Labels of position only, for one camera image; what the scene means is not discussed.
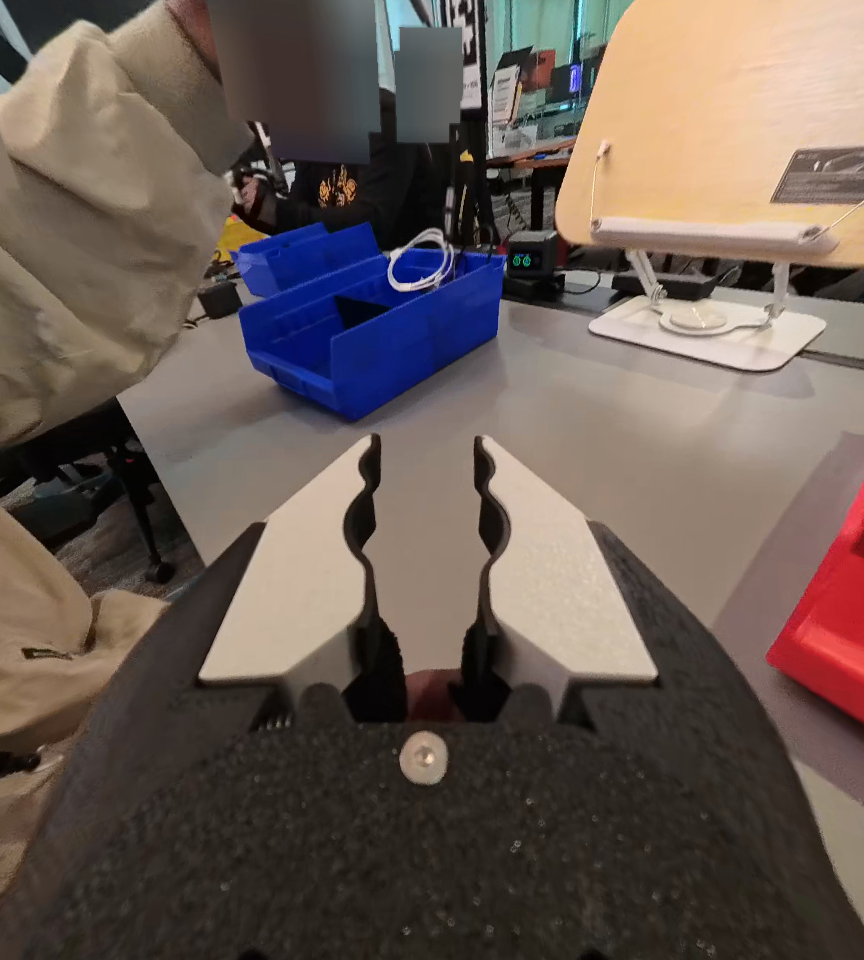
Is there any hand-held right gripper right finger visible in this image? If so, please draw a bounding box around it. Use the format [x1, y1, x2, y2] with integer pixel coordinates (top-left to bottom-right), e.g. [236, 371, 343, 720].
[460, 433, 660, 695]

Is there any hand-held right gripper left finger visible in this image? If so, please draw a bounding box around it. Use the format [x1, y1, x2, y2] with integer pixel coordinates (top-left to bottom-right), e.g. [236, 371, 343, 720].
[198, 433, 407, 695]

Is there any red plastic bin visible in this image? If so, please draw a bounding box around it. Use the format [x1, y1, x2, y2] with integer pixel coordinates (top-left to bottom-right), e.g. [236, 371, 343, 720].
[767, 390, 864, 751]

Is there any white cable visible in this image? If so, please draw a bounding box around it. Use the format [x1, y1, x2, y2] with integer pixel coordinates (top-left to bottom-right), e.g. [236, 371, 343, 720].
[387, 228, 455, 294]

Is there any grey desk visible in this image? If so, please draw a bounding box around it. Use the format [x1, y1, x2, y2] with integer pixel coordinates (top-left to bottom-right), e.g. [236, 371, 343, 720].
[117, 288, 864, 960]

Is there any black office chair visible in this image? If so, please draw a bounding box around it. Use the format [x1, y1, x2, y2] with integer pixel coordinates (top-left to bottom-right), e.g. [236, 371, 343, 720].
[0, 397, 178, 586]

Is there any black divider in blue bin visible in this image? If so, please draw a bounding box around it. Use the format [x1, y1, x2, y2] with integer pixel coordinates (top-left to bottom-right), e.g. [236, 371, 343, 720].
[334, 294, 389, 330]

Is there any black power adapter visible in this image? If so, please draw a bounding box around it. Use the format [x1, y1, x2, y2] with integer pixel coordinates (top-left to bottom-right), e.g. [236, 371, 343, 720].
[199, 281, 242, 321]

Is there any black device green display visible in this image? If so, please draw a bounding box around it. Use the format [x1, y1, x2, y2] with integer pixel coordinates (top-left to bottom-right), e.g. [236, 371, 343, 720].
[505, 231, 566, 301]

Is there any small blue plastic bin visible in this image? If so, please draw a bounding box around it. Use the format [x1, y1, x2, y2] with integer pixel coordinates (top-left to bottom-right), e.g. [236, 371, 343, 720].
[233, 222, 389, 298]

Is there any beige jacket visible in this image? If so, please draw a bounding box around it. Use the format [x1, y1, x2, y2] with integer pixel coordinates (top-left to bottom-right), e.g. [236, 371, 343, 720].
[0, 0, 254, 935]

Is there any wooden book stand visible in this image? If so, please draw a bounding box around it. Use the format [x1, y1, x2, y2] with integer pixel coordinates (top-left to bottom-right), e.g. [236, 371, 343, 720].
[555, 0, 864, 373]

